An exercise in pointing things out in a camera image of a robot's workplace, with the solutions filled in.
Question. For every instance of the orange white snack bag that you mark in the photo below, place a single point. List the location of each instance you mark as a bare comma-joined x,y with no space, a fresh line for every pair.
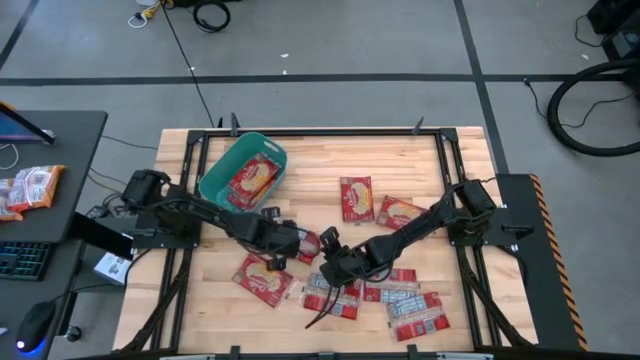
6,200
35,187

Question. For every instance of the black floor equipment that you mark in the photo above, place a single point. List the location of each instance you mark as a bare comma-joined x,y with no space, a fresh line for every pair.
622,40

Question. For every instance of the black rectangular box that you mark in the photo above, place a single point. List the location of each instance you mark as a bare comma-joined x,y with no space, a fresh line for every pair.
100,235

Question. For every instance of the black computer mouse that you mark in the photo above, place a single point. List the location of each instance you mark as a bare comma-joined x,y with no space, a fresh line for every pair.
35,325

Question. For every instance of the black metal rig frame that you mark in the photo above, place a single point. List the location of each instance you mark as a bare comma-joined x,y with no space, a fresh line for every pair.
320,132

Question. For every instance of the backlit black keyboard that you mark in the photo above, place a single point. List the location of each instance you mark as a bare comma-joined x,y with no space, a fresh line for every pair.
22,260

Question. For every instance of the small white box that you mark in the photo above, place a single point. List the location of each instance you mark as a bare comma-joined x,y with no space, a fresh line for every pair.
111,270

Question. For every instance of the black hazard-striped side panel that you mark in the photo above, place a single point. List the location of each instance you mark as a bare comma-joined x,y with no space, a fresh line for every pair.
540,280

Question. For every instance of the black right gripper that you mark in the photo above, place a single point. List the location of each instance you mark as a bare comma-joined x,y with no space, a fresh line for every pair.
357,261

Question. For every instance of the tilted monitor screen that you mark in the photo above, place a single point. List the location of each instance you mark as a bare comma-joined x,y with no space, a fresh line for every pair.
20,127

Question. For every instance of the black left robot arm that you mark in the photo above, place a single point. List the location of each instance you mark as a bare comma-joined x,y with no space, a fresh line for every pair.
200,207

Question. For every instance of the black desk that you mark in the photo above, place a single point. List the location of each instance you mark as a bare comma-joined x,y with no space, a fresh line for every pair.
75,150

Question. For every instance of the black desk caster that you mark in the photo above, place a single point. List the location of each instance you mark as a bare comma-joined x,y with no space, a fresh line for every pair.
73,333

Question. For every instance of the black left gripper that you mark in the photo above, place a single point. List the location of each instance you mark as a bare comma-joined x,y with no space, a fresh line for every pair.
256,235

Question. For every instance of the red Orville popcorn bag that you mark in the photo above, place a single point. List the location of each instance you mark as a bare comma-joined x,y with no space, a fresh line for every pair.
357,200
395,292
417,317
262,280
395,212
310,247
345,307
255,175
240,204

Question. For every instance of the teal plastic basket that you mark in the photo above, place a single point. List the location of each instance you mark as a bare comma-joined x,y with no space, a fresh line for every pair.
222,172

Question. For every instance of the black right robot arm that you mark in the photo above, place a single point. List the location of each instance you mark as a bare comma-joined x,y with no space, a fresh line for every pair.
425,220

